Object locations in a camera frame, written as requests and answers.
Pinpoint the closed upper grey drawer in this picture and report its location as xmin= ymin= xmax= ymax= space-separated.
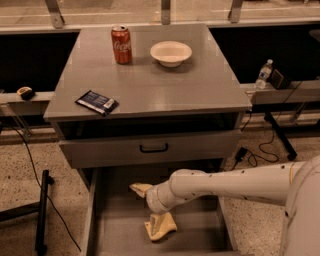
xmin=59 ymin=130 xmax=241 ymax=169

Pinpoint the black power adapter with cable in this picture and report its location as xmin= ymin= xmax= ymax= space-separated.
xmin=224 ymin=130 xmax=279 ymax=171

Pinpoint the black stand leg right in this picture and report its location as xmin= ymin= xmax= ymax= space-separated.
xmin=264 ymin=111 xmax=297 ymax=161

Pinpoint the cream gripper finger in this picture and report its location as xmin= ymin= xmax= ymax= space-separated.
xmin=129 ymin=183 xmax=152 ymax=198
xmin=150 ymin=213 xmax=164 ymax=237

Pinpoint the white bowl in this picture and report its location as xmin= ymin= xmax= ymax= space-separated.
xmin=150 ymin=41 xmax=192 ymax=67

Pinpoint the yellow black tape measure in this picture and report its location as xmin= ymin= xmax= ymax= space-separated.
xmin=17 ymin=86 xmax=35 ymax=100

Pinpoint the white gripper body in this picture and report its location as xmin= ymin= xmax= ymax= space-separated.
xmin=146 ymin=181 xmax=178 ymax=214

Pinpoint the grey drawer cabinet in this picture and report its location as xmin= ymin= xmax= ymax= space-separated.
xmin=44 ymin=24 xmax=251 ymax=182

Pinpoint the red cola can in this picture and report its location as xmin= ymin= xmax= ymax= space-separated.
xmin=111 ymin=25 xmax=132 ymax=64

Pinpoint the black metal stand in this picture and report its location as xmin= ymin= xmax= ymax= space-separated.
xmin=0 ymin=170 xmax=54 ymax=256

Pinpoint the black floor cable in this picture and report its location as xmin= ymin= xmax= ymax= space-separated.
xmin=0 ymin=121 xmax=83 ymax=253

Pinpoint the yellow sponge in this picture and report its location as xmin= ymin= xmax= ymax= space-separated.
xmin=144 ymin=212 xmax=178 ymax=242

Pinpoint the dark blue snack packet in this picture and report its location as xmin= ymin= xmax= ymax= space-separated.
xmin=75 ymin=90 xmax=119 ymax=116

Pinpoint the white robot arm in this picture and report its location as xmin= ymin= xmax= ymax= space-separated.
xmin=130 ymin=156 xmax=320 ymax=256

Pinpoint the small black box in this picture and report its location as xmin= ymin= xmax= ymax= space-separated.
xmin=270 ymin=69 xmax=291 ymax=89

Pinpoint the clear water bottle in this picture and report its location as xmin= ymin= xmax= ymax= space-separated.
xmin=255 ymin=59 xmax=273 ymax=89

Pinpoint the black drawer handle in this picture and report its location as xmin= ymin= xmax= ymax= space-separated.
xmin=139 ymin=143 xmax=169 ymax=154

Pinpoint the open grey drawer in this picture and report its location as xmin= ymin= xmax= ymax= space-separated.
xmin=82 ymin=165 xmax=241 ymax=256

